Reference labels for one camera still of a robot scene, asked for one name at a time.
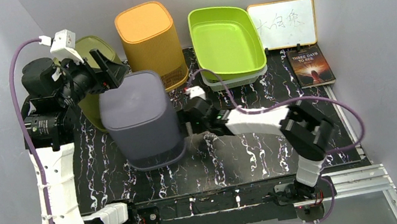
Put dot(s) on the white perforated plastic tray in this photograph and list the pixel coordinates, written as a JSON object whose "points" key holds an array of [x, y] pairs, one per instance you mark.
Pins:
{"points": [[235, 80]]}

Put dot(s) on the small whiteboard orange frame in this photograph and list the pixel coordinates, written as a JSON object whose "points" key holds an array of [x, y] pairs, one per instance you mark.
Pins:
{"points": [[284, 24]]}

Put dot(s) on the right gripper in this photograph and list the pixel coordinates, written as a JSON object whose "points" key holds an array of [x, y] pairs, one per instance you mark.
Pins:
{"points": [[184, 118]]}

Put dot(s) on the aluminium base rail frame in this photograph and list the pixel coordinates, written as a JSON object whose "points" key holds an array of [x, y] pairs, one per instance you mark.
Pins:
{"points": [[250, 203]]}

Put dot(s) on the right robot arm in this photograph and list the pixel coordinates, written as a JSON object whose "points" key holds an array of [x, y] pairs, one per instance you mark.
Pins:
{"points": [[307, 130]]}

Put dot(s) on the olive green slatted basket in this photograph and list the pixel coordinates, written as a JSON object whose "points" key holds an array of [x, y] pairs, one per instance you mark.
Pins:
{"points": [[90, 104]]}

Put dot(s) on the dark paperback book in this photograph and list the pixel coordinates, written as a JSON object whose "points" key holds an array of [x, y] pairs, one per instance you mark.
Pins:
{"points": [[310, 66]]}

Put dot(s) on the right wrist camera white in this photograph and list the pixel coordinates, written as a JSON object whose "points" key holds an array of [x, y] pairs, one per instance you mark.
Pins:
{"points": [[195, 92]]}

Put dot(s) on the grey slatted plastic basket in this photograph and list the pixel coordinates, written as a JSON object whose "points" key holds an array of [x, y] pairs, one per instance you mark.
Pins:
{"points": [[142, 121]]}

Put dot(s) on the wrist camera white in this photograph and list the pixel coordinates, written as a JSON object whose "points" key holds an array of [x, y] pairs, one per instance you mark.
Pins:
{"points": [[62, 45], [195, 92]]}

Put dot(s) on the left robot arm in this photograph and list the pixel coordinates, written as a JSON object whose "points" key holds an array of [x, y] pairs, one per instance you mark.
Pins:
{"points": [[54, 88]]}

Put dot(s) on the orange slatted plastic basket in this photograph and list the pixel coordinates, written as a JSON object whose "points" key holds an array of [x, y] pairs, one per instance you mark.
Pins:
{"points": [[150, 42]]}

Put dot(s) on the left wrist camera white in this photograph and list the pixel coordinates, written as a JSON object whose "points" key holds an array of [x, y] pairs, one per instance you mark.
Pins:
{"points": [[62, 45]]}

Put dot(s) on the lime green plastic tub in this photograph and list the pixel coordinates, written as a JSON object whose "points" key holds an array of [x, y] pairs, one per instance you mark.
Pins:
{"points": [[225, 41]]}

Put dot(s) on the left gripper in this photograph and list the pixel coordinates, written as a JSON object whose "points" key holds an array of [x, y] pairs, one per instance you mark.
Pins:
{"points": [[107, 76]]}

